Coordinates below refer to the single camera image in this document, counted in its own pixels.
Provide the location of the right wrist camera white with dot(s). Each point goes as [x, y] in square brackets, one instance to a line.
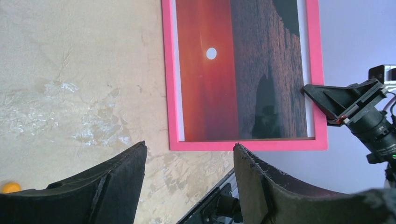
[386, 74]

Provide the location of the pink photo frame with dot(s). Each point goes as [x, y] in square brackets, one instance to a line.
[315, 70]

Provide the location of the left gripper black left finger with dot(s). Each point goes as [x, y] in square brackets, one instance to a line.
[107, 193]

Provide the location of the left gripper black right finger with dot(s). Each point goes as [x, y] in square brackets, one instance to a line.
[271, 196]

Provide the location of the yellow screwdriver small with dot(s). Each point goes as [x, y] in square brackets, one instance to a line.
[10, 187]

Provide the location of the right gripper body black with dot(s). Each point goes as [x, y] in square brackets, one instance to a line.
[371, 126]

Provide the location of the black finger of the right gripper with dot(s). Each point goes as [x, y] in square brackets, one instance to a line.
[331, 100]

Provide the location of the red sunset photo print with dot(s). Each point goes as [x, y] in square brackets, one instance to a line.
[240, 65]

